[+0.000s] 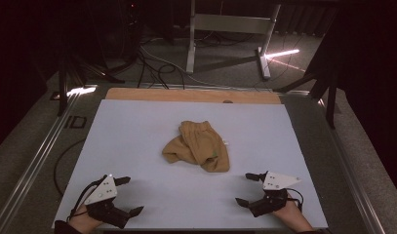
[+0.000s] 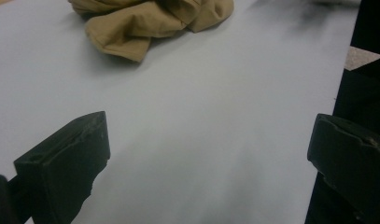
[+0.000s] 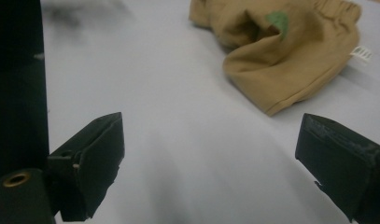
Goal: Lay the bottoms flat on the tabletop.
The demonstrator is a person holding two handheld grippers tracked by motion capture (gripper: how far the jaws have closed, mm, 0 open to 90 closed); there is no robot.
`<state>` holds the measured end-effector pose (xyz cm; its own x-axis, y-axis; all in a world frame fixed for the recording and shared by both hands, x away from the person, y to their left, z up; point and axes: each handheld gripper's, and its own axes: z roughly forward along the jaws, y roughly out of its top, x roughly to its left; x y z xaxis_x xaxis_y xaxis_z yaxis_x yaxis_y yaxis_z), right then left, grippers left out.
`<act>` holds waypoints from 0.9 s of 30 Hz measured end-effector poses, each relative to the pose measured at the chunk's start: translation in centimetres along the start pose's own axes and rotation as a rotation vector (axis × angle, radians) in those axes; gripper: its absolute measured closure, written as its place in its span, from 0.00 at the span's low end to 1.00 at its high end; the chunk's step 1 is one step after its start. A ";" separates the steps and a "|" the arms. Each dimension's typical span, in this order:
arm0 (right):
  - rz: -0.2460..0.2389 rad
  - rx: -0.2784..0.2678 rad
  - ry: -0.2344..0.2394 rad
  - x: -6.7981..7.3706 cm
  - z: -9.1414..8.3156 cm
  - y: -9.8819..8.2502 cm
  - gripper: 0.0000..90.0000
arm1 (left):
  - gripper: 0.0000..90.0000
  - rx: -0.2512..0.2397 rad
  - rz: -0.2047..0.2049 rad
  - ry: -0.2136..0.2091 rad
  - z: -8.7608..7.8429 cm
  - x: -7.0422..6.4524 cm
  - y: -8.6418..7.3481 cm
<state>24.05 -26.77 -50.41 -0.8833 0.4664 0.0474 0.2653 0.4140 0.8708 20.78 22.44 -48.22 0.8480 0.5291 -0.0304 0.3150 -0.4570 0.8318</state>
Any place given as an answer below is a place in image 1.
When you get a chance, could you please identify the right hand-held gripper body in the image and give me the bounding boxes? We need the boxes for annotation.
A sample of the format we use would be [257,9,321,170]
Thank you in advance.
[247,171,301,218]

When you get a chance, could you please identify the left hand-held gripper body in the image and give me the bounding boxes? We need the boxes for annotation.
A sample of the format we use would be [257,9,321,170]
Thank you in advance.
[84,174,132,230]

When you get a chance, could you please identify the tan pants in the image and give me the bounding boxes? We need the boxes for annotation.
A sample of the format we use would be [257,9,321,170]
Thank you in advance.
[161,120,231,174]

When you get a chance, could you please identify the person's left hand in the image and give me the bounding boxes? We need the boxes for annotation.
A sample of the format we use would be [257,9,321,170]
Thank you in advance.
[68,204,104,234]

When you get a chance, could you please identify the person's right hand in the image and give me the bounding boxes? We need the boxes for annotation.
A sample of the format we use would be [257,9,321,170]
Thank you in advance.
[272,198,316,233]

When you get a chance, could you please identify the white table mat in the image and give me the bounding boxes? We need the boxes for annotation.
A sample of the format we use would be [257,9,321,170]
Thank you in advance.
[51,98,329,230]

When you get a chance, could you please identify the black metal stand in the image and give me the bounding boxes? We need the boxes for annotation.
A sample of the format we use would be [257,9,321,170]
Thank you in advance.
[273,64,337,130]
[56,48,126,117]

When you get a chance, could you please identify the left hand-held gripper cable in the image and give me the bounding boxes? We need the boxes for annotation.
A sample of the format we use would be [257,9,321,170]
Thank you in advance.
[67,175,108,223]

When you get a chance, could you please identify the hand-held gripper cable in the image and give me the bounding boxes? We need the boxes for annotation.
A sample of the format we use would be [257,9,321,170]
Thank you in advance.
[67,175,108,223]
[285,187,305,211]

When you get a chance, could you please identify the right hand-held gripper cable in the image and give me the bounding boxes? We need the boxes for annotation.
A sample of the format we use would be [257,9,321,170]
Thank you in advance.
[285,187,305,211]

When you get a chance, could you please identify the aluminium floor rail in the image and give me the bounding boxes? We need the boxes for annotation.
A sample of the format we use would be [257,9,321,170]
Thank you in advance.
[280,91,387,234]
[0,86,98,234]

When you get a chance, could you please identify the black floor cable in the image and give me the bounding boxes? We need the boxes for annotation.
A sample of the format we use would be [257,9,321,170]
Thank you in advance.
[137,50,187,91]

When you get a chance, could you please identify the white floor cable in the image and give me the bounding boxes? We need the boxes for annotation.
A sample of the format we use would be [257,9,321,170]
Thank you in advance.
[139,45,273,92]

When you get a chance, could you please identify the white metal desk frame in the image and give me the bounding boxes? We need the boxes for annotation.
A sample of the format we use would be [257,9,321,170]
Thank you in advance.
[185,0,282,81]

